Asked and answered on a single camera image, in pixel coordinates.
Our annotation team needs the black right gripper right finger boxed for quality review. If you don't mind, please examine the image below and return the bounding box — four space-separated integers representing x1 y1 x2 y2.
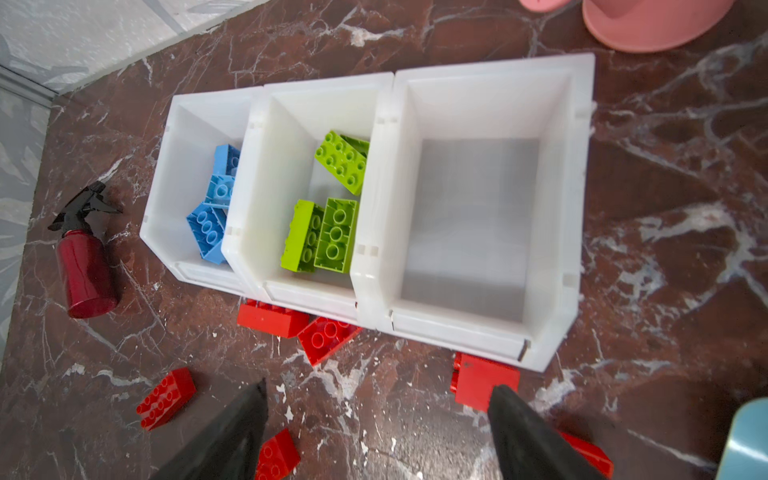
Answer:
488 385 603 479

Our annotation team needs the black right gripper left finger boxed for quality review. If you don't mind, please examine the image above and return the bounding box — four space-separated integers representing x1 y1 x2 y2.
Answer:
153 380 268 479

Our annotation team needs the small red lego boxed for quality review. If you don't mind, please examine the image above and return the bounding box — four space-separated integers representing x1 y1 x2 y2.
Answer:
450 352 520 412

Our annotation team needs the green lego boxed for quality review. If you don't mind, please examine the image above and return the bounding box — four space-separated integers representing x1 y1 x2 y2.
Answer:
281 200 324 273
314 130 370 196
314 198 359 274

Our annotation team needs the blue lego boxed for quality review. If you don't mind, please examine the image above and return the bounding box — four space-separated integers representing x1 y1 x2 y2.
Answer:
213 144 241 177
203 174 235 209
186 203 227 265

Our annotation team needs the light blue trowel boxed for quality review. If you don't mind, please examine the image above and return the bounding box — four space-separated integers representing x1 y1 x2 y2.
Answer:
716 397 768 480

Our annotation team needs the white three-compartment bin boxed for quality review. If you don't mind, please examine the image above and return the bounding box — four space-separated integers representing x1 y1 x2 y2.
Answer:
140 53 596 372

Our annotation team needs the pink watering can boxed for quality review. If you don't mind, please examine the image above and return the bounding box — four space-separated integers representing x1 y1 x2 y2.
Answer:
518 0 736 54

